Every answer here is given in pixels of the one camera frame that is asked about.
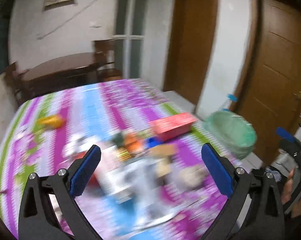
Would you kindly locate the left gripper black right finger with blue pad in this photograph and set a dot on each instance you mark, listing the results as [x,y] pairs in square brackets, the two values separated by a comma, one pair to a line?
[253,209]

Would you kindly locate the floral striped tablecloth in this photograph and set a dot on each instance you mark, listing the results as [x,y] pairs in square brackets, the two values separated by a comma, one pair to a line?
[98,110]

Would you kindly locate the brown wooden door middle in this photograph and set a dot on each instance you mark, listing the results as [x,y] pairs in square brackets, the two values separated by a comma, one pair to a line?
[190,47]

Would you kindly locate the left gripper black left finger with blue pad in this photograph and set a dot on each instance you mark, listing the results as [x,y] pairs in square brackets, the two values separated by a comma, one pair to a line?
[48,208]

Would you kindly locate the wooden chair at left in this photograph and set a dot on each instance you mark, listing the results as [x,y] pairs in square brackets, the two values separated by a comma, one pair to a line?
[13,81]

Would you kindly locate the wooden chair behind table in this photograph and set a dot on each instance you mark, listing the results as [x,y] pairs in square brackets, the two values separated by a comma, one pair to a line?
[105,60]

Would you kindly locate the glass panel door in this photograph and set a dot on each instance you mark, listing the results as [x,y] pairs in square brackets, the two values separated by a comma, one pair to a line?
[129,36]

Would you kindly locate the person's right hand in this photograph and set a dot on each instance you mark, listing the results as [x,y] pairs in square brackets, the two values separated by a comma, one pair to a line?
[286,196]

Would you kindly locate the blue bottle cap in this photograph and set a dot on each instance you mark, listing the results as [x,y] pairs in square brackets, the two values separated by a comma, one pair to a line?
[153,142]

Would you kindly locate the brown wooden door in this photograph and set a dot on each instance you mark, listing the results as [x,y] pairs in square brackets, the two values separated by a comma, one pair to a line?
[190,47]
[270,85]

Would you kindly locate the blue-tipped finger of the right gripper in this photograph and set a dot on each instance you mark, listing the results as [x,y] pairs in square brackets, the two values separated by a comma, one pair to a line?
[282,133]

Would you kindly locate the red tissue pack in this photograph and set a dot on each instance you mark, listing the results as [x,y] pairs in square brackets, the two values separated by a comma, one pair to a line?
[172,126]

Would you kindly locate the yellow snack wrapper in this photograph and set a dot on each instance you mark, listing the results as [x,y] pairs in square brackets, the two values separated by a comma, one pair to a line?
[51,122]

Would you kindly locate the brown wooden door right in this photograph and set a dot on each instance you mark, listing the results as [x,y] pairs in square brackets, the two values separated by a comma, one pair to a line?
[270,85]

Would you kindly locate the dark wooden dining table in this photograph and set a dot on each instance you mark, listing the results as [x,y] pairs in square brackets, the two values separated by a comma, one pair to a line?
[59,73]

